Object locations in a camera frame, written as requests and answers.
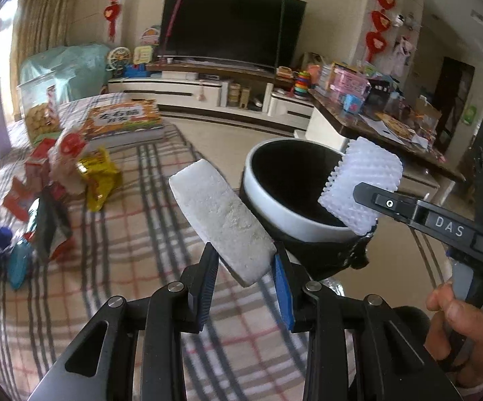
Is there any pink toy box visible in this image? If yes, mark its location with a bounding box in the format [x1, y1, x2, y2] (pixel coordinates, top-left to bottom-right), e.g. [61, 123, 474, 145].
[329, 62, 370, 101]

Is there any small white fan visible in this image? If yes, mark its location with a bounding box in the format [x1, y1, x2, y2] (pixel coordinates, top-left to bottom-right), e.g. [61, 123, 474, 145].
[107, 47, 131, 72]

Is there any cardboard box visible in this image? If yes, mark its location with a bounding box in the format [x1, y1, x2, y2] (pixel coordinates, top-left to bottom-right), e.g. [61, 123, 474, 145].
[411, 96, 443, 126]

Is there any stacking ring toy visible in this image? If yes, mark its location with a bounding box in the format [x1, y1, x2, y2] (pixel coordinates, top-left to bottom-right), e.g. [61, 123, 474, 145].
[294, 69, 313, 97]

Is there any black flat television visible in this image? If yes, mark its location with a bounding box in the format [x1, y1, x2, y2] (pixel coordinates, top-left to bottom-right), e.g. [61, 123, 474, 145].
[158, 0, 308, 70]

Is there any person's right hand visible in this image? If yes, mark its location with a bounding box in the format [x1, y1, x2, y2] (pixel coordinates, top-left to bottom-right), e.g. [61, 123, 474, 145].
[424, 282, 483, 374]

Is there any plaid covered side table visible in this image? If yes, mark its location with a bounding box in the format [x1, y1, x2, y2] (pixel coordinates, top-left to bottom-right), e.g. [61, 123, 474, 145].
[0, 92, 359, 401]

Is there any white paper sheet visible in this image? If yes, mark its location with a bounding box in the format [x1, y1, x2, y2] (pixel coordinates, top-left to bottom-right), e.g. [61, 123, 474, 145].
[365, 119, 397, 138]

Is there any white red-print plastic bag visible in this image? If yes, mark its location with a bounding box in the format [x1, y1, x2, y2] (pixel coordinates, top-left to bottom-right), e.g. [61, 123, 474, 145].
[53, 131, 89, 195]

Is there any white television cabinet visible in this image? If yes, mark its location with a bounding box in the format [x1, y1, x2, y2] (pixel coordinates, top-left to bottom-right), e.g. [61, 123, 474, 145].
[108, 62, 315, 132]

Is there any white foam block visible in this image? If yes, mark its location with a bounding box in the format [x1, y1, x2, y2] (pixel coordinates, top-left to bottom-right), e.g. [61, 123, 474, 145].
[169, 159, 278, 288]

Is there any orange book box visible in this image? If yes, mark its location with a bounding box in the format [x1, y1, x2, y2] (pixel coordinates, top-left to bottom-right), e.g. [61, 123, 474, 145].
[80, 99, 165, 151]

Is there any red snack packet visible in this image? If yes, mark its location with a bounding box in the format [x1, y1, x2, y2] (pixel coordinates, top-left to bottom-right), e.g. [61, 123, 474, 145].
[2, 176, 35, 222]

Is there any white foam fruit net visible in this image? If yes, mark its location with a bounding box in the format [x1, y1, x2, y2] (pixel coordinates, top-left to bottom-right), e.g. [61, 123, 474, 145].
[317, 137, 404, 235]

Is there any dark wooden door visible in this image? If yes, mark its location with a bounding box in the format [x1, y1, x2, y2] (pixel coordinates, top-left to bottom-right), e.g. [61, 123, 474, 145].
[436, 56, 475, 143]

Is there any red and white carton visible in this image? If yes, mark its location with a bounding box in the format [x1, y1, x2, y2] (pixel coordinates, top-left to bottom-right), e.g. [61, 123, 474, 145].
[25, 140, 58, 188]

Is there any white-rimmed black trash bin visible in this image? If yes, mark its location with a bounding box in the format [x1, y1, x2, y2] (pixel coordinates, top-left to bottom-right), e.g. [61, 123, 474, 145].
[239, 137, 378, 280]

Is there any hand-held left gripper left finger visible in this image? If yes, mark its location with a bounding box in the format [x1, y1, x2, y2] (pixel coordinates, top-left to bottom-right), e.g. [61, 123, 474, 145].
[28, 243, 221, 401]

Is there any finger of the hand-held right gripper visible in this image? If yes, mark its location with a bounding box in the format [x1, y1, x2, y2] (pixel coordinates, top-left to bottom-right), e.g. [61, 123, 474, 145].
[352, 182, 475, 256]

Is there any white marble-top coffee table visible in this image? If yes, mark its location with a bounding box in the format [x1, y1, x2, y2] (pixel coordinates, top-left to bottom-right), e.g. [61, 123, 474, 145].
[294, 88, 468, 205]

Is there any clear bag of biscuits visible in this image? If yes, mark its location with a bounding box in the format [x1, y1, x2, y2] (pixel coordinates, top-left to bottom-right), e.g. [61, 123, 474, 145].
[16, 71, 62, 143]

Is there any black box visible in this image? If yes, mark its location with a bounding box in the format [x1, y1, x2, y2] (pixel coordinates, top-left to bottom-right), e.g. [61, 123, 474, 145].
[363, 77, 393, 113]

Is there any orange printed book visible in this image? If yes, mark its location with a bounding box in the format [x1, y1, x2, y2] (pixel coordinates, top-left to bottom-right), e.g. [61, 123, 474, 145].
[377, 113, 413, 140]

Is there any dark snack packet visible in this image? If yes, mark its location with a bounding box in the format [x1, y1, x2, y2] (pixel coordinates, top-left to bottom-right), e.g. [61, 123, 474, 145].
[34, 194, 73, 264]

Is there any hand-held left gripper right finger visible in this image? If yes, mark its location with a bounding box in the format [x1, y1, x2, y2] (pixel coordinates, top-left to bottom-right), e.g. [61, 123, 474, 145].
[273, 242, 464, 401]

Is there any small blue toy case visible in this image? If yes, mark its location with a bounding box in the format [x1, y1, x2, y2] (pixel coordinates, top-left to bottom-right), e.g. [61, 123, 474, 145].
[342, 94, 363, 113]

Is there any yellow snack packet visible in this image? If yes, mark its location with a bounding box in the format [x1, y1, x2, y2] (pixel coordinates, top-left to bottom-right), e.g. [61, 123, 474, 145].
[76, 148, 123, 214]

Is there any beige curtain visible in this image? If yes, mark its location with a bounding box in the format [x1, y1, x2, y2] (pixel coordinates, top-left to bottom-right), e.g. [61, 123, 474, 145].
[9, 0, 83, 68]

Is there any teal dust cover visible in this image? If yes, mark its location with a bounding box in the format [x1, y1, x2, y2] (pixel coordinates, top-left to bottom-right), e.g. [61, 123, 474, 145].
[19, 43, 112, 101]

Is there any teal plastic package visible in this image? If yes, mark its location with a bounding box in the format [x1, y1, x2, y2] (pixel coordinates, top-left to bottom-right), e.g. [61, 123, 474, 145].
[7, 240, 35, 291]

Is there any yellow toy board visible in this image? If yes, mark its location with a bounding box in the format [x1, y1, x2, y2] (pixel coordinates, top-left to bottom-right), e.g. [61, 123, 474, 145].
[133, 46, 154, 65]

